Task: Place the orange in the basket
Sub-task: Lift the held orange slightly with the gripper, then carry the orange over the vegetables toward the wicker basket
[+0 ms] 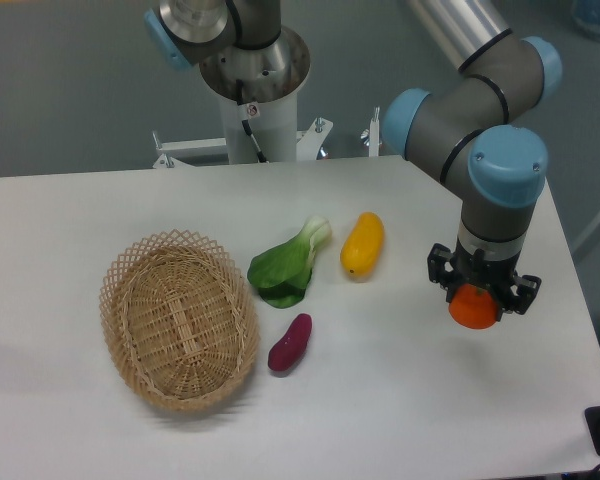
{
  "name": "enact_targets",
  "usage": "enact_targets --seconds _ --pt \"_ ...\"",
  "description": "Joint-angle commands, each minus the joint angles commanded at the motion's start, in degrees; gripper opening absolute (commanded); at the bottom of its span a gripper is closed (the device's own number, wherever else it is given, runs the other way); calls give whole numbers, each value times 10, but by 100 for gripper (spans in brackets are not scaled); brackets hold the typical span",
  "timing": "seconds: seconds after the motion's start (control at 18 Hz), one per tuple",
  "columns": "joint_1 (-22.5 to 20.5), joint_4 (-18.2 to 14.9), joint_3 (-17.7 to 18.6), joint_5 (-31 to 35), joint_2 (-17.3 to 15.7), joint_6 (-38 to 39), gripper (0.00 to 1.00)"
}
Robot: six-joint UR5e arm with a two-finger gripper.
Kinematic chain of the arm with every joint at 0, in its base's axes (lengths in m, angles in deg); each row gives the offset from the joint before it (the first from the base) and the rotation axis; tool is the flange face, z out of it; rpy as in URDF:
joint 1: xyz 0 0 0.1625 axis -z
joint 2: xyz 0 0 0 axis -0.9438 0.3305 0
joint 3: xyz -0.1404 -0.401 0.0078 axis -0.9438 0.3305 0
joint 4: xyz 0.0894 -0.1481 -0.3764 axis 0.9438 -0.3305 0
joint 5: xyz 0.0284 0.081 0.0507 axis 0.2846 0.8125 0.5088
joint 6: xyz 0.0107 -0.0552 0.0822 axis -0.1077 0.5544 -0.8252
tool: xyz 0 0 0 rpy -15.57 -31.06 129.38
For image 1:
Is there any orange fruit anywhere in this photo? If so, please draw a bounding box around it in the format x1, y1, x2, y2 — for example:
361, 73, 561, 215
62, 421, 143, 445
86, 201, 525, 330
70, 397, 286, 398
449, 284, 499, 330

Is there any blue bag in corner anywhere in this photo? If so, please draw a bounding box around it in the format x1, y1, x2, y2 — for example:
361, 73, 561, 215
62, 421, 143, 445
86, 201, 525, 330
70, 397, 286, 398
571, 0, 600, 42

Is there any green bok choy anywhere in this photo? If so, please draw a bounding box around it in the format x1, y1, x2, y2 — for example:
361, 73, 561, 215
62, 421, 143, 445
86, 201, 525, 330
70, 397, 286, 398
247, 215, 332, 309

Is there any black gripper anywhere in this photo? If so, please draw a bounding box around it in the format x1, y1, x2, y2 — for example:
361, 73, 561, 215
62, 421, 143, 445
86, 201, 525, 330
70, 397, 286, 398
426, 238, 541, 322

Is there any black cable on pedestal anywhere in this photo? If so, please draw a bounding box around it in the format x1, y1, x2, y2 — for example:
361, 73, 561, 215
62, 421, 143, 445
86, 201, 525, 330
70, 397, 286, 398
235, 78, 270, 164

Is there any woven wicker basket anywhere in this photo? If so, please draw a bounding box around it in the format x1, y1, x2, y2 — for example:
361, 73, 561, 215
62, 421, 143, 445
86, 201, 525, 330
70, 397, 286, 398
99, 230, 259, 412

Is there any yellow mango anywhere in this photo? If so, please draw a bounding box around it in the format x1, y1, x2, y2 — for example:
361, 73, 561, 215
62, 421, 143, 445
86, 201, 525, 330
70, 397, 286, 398
340, 212, 385, 280

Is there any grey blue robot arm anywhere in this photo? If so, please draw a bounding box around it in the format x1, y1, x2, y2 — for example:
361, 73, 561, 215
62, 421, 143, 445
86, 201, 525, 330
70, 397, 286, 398
144, 1, 562, 329

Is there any purple sweet potato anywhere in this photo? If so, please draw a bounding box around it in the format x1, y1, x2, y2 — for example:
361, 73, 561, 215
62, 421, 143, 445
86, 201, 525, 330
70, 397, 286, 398
268, 313, 313, 373

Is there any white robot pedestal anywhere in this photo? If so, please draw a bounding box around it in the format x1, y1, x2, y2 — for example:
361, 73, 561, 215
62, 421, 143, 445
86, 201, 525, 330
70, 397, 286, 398
151, 92, 384, 170

